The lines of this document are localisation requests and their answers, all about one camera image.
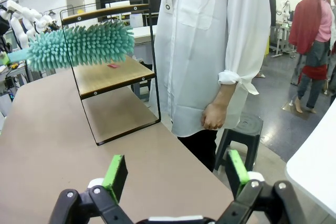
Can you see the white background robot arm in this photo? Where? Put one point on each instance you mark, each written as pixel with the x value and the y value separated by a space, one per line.
pixel 23 22
pixel 286 11

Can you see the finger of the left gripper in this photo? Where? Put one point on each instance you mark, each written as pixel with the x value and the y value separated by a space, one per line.
pixel 2 58

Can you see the black plastic stool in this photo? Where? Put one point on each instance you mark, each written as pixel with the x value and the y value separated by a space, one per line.
pixel 241 134

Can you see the black-framed wooden two-tier shelf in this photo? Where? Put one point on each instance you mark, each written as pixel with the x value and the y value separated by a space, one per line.
pixel 113 79

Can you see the person in white shirt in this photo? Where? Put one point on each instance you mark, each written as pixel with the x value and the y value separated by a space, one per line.
pixel 199 51

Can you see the person's left hand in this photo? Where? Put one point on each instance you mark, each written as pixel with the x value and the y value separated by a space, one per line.
pixel 214 116

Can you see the person in red headscarf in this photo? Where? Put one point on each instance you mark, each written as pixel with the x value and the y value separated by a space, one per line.
pixel 312 37

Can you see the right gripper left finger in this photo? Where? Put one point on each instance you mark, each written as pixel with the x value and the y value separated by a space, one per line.
pixel 115 182

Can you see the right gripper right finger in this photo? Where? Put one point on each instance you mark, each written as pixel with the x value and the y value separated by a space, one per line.
pixel 252 200

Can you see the red paper scrap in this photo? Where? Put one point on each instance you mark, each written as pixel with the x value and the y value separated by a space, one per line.
pixel 113 65

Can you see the white rounded-corner table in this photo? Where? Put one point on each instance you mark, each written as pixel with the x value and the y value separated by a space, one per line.
pixel 315 169

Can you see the teal microfiber duster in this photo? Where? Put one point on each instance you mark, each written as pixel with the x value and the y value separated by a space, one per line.
pixel 86 45

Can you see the person's left forearm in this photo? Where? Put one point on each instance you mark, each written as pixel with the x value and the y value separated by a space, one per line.
pixel 225 95

